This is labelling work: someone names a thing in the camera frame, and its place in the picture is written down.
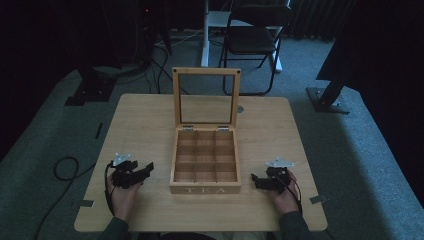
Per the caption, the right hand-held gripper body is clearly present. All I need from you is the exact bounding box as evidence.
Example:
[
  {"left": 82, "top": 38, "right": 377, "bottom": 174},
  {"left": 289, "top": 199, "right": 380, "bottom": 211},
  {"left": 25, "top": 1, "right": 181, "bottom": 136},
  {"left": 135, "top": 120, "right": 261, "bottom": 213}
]
[{"left": 264, "top": 156, "right": 297, "bottom": 195}]

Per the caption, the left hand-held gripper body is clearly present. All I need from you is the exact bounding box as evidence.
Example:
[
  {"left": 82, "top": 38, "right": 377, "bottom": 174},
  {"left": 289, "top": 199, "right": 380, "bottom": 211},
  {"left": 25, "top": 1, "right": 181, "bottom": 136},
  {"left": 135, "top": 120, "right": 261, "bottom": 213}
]
[{"left": 111, "top": 152, "right": 140, "bottom": 190}]

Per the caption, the wooden tea box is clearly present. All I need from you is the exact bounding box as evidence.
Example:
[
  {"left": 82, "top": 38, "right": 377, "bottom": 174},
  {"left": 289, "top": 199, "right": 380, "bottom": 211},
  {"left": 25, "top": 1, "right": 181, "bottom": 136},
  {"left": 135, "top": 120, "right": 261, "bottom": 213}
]
[{"left": 168, "top": 66, "right": 243, "bottom": 195}]

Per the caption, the person's left hand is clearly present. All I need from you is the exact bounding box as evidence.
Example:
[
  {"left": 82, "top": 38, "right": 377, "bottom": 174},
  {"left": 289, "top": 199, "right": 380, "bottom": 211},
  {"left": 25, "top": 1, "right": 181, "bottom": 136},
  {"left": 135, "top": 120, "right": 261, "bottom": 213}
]
[{"left": 107, "top": 173, "right": 144, "bottom": 222}]

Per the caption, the person's right hand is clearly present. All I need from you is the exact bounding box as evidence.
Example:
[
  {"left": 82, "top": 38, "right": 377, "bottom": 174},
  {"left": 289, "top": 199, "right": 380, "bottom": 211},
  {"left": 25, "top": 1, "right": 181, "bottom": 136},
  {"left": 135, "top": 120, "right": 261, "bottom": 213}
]
[{"left": 268, "top": 170, "right": 302, "bottom": 215}]

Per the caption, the black stand base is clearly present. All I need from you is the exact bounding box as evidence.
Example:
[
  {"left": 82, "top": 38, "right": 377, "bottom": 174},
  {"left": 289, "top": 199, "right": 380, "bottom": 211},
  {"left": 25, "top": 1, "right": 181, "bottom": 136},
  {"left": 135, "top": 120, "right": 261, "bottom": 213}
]
[{"left": 64, "top": 65, "right": 118, "bottom": 107}]

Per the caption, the black stand with metal base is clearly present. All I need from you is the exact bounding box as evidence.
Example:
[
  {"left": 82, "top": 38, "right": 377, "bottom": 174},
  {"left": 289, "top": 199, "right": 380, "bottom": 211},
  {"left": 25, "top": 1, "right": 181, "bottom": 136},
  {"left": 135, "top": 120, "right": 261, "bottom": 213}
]
[{"left": 305, "top": 75, "right": 351, "bottom": 115}]

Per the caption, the black folding chair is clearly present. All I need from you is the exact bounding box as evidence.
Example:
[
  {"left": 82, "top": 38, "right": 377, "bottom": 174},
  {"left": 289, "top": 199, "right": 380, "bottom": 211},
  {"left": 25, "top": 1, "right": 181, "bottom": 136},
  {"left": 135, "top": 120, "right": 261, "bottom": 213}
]
[{"left": 217, "top": 4, "right": 294, "bottom": 97}]

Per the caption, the dark curtain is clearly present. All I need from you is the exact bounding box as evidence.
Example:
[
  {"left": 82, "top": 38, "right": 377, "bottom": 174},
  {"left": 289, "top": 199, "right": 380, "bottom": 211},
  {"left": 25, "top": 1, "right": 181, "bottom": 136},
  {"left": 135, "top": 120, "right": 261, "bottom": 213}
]
[{"left": 289, "top": 0, "right": 356, "bottom": 43}]

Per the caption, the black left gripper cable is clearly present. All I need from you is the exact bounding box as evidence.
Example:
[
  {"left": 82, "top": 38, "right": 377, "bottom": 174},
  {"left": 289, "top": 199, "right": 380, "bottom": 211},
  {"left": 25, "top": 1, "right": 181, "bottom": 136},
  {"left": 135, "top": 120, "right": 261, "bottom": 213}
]
[{"left": 103, "top": 161, "right": 116, "bottom": 217}]

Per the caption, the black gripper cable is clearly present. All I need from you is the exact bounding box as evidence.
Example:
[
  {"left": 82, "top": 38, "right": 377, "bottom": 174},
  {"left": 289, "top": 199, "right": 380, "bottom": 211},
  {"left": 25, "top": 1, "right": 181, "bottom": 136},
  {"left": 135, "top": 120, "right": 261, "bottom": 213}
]
[
  {"left": 103, "top": 161, "right": 116, "bottom": 217},
  {"left": 281, "top": 175, "right": 304, "bottom": 215}
]

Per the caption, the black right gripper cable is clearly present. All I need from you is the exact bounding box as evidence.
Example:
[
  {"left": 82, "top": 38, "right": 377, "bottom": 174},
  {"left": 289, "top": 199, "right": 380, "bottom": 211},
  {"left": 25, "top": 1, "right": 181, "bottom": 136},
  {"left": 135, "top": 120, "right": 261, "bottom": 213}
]
[{"left": 281, "top": 175, "right": 304, "bottom": 215}]

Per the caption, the black floor cable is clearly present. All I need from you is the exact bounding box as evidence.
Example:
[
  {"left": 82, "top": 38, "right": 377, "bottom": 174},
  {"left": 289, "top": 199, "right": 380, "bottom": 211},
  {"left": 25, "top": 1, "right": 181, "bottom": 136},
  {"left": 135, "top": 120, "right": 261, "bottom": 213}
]
[{"left": 33, "top": 156, "right": 98, "bottom": 240}]

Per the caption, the black cables bundle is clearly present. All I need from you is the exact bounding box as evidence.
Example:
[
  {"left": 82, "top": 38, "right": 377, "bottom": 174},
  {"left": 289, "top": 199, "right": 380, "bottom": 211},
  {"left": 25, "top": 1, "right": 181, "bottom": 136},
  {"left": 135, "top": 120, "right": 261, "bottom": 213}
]
[{"left": 145, "top": 39, "right": 190, "bottom": 96}]

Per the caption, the white cable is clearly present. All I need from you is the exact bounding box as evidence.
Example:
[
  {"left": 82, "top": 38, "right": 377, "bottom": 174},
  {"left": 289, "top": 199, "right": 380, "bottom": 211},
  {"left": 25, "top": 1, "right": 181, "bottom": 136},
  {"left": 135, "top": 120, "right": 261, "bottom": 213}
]
[{"left": 154, "top": 28, "right": 205, "bottom": 48}]

